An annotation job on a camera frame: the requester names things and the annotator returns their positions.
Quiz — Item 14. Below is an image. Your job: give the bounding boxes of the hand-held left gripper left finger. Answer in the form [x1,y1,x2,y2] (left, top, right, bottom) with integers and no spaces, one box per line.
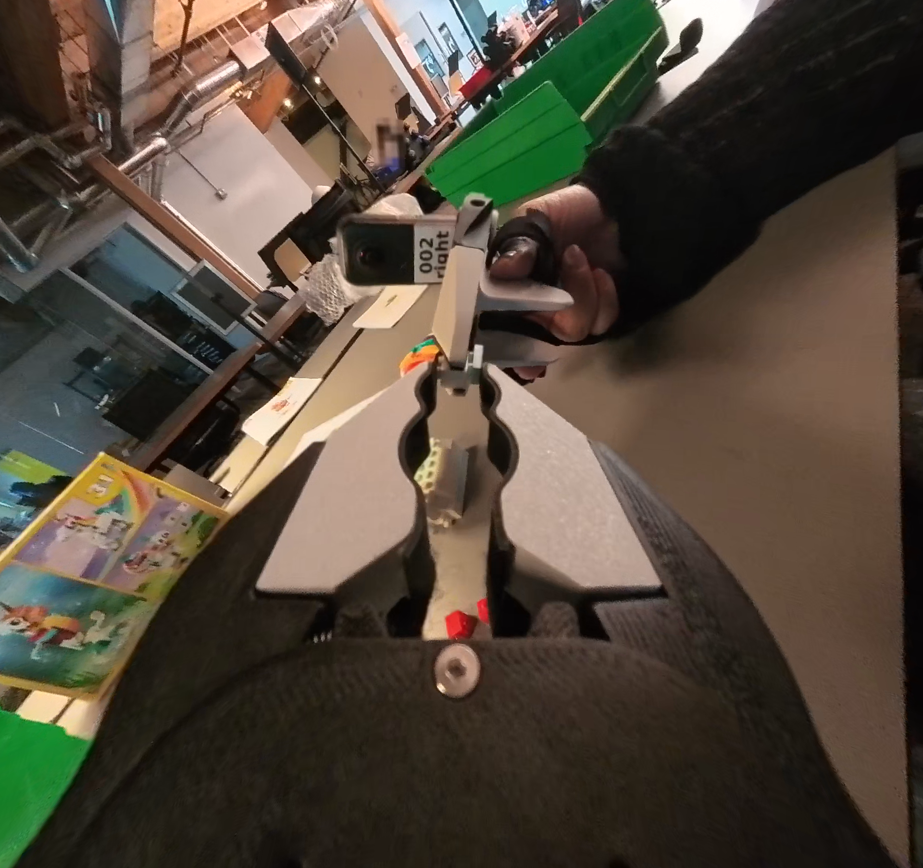
[256,363,437,640]

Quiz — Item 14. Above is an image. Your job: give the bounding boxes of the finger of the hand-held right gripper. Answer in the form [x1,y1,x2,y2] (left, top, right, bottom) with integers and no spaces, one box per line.
[431,244,486,386]

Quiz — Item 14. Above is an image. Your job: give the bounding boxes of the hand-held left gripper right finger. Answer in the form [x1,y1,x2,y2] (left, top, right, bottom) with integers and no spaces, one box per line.
[485,374,663,640]

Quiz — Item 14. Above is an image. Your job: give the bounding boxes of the small white lego piece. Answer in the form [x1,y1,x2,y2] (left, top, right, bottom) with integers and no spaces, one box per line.
[438,349,483,397]

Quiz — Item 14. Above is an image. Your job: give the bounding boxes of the white and mint lego model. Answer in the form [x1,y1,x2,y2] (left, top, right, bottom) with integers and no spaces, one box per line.
[414,437,473,530]

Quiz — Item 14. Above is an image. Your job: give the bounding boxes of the person's right forearm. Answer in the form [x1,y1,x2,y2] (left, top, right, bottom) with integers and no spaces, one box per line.
[577,0,923,339]

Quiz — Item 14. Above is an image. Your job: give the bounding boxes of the orange lego build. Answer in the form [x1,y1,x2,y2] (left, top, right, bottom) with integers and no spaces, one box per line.
[400,338,441,379]

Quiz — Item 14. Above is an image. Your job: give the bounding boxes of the colourful lego set box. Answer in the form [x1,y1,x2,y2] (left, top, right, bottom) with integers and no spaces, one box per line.
[0,452,230,699]

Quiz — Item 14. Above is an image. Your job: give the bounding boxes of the person's right hand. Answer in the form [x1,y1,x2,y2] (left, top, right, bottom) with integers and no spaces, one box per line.
[490,183,627,384]

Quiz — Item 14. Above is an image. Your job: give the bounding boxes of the white paper sheet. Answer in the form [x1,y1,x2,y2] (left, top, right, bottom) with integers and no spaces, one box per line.
[352,284,430,330]

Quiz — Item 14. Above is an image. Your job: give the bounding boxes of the white bubble wrap roll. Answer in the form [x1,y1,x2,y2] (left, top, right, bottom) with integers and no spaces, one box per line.
[303,255,362,324]

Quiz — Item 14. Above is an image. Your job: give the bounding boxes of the printed paper sheet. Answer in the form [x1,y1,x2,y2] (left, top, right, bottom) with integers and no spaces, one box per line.
[241,376,325,445]

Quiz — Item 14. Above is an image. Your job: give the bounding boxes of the black hanging monitor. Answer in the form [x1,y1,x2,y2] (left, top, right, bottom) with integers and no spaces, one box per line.
[263,21,318,90]

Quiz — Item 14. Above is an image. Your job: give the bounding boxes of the long green plastic bin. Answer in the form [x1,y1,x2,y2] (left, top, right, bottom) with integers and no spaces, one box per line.
[498,0,664,126]

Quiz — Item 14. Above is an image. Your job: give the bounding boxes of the silver air duct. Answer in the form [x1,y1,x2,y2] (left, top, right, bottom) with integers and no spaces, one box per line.
[75,0,246,177]

